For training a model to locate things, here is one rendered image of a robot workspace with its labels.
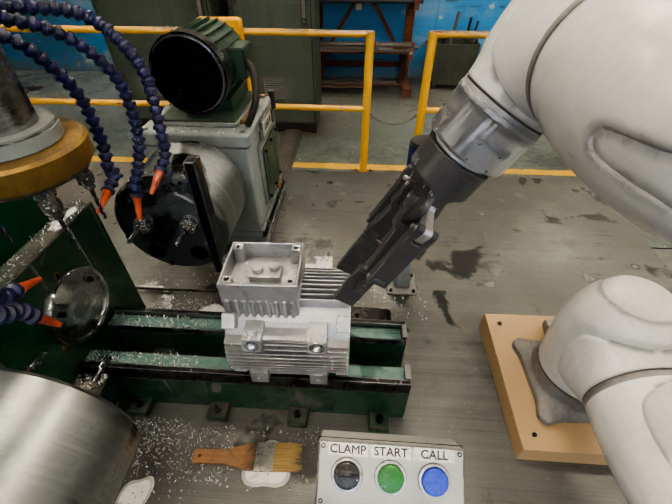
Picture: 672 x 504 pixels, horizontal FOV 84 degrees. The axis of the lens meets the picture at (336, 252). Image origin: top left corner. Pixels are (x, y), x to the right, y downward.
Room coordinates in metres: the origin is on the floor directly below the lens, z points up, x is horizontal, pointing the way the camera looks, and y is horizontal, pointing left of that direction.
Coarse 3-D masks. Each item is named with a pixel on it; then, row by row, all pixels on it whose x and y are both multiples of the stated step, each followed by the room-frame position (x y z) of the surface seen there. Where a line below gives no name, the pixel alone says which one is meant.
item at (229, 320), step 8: (224, 312) 0.37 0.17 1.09; (232, 312) 0.37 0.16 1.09; (224, 320) 0.36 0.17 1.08; (232, 320) 0.36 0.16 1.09; (336, 320) 0.36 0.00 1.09; (344, 320) 0.36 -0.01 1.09; (224, 328) 0.35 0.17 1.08; (232, 328) 0.35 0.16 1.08; (336, 328) 0.35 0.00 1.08; (344, 328) 0.35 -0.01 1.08
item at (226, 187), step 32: (224, 160) 0.80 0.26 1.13; (128, 192) 0.66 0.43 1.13; (160, 192) 0.65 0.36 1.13; (224, 192) 0.71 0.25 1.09; (128, 224) 0.66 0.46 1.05; (160, 224) 0.65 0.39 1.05; (192, 224) 0.63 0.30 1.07; (224, 224) 0.65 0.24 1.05; (160, 256) 0.65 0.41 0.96; (192, 256) 0.65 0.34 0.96
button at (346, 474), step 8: (344, 464) 0.16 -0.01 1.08; (352, 464) 0.16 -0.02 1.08; (336, 472) 0.15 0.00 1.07; (344, 472) 0.15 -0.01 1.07; (352, 472) 0.15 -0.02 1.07; (336, 480) 0.15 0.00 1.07; (344, 480) 0.14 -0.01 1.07; (352, 480) 0.14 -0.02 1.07; (344, 488) 0.14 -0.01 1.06; (352, 488) 0.14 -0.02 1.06
